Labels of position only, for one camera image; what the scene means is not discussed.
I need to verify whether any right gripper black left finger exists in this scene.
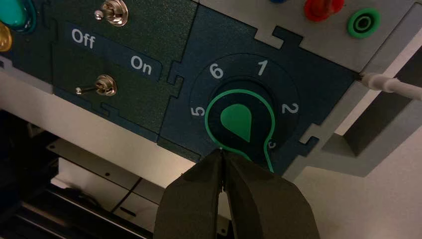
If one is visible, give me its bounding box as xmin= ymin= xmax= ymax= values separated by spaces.
xmin=153 ymin=149 xmax=228 ymax=239

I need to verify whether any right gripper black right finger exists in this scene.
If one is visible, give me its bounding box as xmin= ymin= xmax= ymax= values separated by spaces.
xmin=222 ymin=151 xmax=320 ymax=239

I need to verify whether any dark rotary knob green teardrop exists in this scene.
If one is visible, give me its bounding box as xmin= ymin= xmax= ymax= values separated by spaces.
xmin=204 ymin=77 xmax=276 ymax=174

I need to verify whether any dark green grey task box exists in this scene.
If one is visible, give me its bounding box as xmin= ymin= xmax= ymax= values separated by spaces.
xmin=0 ymin=0 xmax=422 ymax=182

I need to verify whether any red banana plug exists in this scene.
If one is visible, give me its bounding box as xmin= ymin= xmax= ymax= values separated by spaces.
xmin=304 ymin=0 xmax=345 ymax=22

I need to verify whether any green banana socket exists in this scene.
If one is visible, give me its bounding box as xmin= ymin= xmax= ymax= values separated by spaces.
xmin=347 ymin=7 xmax=382 ymax=39

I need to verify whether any yellow push button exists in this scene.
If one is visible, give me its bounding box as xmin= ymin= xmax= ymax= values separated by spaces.
xmin=0 ymin=21 xmax=13 ymax=53

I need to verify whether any teal push button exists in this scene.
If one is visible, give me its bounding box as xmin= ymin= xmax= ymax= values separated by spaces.
xmin=0 ymin=0 xmax=37 ymax=33

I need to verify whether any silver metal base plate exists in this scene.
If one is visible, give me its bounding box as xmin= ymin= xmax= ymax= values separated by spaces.
xmin=46 ymin=138 xmax=231 ymax=237

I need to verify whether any metal toggle switch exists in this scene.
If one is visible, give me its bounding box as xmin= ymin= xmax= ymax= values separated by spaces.
xmin=94 ymin=0 xmax=129 ymax=27
xmin=75 ymin=74 xmax=117 ymax=97

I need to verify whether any white jumper cable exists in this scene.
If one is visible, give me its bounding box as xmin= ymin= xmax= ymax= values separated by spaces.
xmin=359 ymin=72 xmax=422 ymax=101

